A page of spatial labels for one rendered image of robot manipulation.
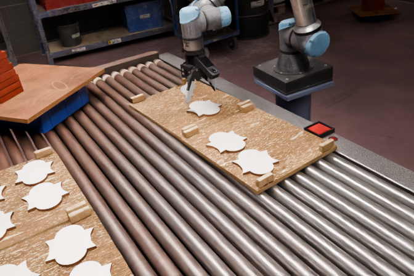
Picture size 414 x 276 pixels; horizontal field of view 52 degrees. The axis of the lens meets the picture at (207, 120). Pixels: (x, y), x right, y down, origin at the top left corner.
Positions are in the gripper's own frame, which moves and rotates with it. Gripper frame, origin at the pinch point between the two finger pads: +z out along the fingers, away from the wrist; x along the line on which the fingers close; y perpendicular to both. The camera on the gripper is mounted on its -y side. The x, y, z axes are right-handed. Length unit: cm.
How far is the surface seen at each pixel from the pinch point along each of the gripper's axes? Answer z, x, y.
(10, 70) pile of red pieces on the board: -16, 51, 59
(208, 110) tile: 4.2, 0.7, -3.6
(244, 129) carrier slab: 5.2, 1.7, -24.0
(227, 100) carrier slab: 5.2, -12.0, -1.5
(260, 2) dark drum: 54, -302, 235
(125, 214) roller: 7, 56, -28
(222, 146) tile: 4.2, 16.0, -26.8
